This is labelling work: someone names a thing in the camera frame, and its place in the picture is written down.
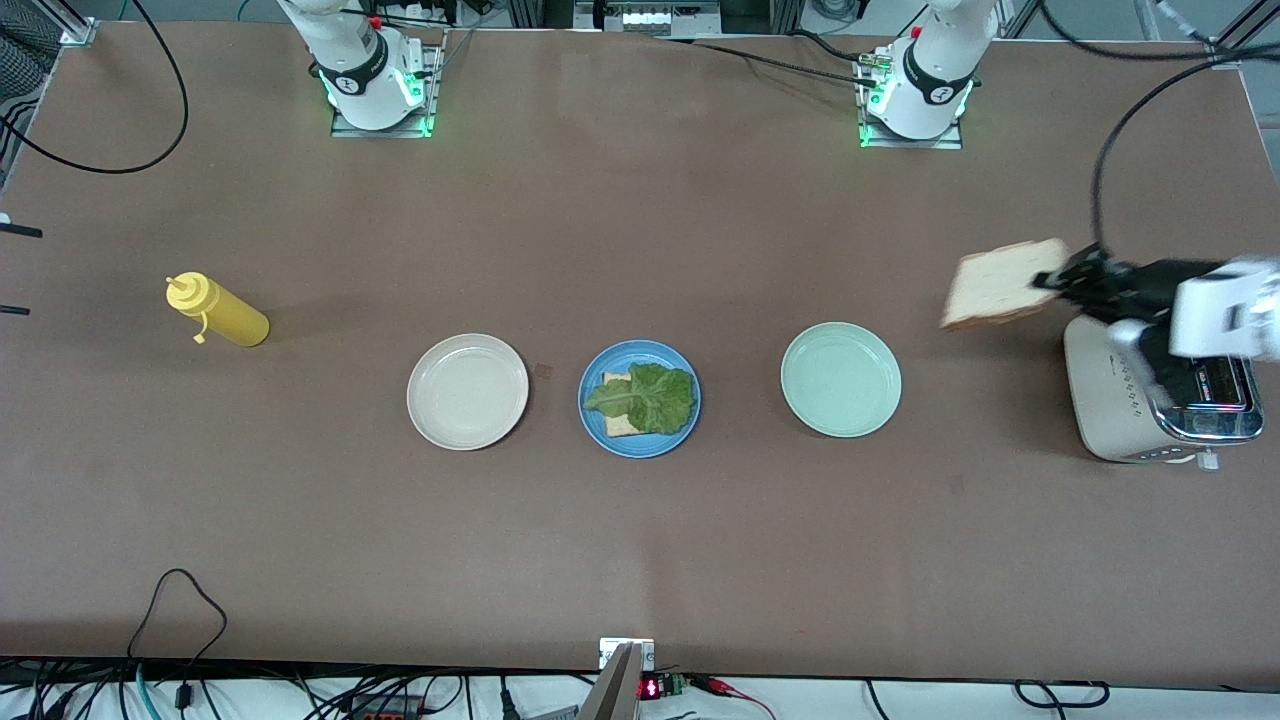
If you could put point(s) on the grey metal camera stand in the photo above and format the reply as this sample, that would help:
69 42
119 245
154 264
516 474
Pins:
625 685

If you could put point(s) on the houndstooth fabric chair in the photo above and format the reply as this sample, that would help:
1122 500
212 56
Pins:
20 60

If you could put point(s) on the yellow squeeze bottle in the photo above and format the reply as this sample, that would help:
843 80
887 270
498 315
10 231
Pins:
225 315

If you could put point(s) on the brown bread slice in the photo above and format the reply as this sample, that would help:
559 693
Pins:
1000 285
618 428

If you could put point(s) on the green lettuce leaf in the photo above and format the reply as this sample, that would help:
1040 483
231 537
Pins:
650 400

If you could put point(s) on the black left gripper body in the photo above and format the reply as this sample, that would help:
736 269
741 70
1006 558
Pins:
1150 284

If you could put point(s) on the cream and chrome toaster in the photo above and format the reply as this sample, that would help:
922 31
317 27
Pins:
1110 420

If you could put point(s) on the blue round plate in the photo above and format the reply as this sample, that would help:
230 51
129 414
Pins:
640 448

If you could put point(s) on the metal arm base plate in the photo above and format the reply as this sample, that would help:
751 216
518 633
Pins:
350 131
950 143

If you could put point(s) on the red LED display module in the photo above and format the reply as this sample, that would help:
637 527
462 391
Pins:
651 688

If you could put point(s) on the light green round plate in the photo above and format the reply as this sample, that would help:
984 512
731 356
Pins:
841 380

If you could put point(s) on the red clip lead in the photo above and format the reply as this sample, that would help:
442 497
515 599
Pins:
712 685

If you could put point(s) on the beige round plate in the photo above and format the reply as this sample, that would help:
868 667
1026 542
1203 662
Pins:
467 392

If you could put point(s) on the aluminium frame profile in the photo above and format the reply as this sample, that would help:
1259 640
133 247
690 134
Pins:
1228 52
70 25

